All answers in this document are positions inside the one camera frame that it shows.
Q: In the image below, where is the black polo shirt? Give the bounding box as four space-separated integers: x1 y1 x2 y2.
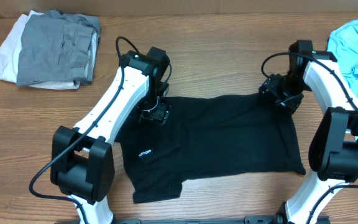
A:
116 94 306 203

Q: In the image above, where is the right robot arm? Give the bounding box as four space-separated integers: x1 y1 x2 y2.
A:
244 40 358 223

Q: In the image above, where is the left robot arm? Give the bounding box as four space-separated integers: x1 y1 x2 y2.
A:
50 47 171 223

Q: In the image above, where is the grey folded garment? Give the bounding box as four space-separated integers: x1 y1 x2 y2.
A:
16 10 101 86

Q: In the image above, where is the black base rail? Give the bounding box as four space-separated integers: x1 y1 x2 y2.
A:
54 215 332 224

